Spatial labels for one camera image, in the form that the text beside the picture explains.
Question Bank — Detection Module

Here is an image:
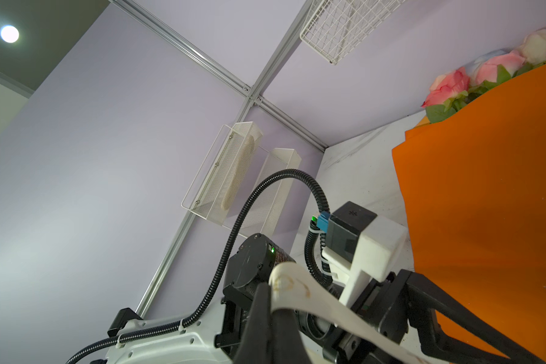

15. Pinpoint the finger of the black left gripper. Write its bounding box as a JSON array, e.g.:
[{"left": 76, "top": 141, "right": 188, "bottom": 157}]
[{"left": 404, "top": 271, "right": 535, "bottom": 363}]

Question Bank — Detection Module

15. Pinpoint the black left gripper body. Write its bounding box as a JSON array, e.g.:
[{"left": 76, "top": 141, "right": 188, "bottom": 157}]
[{"left": 227, "top": 234, "right": 412, "bottom": 363}]

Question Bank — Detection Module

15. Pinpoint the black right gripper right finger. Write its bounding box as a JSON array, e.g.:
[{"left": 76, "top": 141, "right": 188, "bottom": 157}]
[{"left": 271, "top": 309, "right": 312, "bottom": 364}]

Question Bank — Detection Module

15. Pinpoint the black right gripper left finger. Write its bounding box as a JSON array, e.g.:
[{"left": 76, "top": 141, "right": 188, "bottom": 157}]
[{"left": 233, "top": 283, "right": 272, "bottom": 364}]

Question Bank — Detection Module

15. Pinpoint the cream printed ribbon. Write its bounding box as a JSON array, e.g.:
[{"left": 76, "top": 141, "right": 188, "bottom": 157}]
[{"left": 269, "top": 262, "right": 427, "bottom": 364}]

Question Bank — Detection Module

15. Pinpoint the orange wrapping paper sheet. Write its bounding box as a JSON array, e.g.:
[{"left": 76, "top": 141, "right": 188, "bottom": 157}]
[{"left": 392, "top": 65, "right": 546, "bottom": 361}]

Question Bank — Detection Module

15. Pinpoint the blue white fake rose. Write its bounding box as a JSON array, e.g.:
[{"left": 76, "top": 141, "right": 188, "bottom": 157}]
[{"left": 465, "top": 49, "right": 509, "bottom": 76}]

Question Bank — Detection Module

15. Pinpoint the cream fake rose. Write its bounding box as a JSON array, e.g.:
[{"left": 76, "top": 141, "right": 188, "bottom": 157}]
[{"left": 518, "top": 29, "right": 546, "bottom": 65}]

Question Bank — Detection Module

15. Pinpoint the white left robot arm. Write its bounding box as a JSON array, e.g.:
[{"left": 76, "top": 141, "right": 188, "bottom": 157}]
[{"left": 71, "top": 169, "right": 539, "bottom": 363}]

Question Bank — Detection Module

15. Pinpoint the upper white mesh shelf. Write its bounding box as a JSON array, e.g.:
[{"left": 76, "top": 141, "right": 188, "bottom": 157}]
[{"left": 182, "top": 122, "right": 263, "bottom": 224}]

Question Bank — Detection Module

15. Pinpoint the round ceiling light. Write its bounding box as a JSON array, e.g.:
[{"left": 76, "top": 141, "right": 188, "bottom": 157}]
[{"left": 0, "top": 24, "right": 20, "bottom": 44}]

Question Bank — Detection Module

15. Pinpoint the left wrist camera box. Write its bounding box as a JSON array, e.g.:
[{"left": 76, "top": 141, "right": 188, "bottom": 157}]
[{"left": 315, "top": 202, "right": 408, "bottom": 307}]

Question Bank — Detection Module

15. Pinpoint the aluminium frame post left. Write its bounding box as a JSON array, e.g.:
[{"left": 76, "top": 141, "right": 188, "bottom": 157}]
[{"left": 136, "top": 96, "right": 262, "bottom": 318}]

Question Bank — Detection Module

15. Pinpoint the aluminium frame crossbar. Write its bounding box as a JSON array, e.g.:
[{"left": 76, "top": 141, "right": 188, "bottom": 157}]
[{"left": 113, "top": 1, "right": 328, "bottom": 152}]

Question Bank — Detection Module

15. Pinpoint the white wire wall basket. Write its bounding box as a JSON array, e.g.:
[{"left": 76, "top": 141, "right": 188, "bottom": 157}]
[{"left": 300, "top": 0, "right": 405, "bottom": 65}]

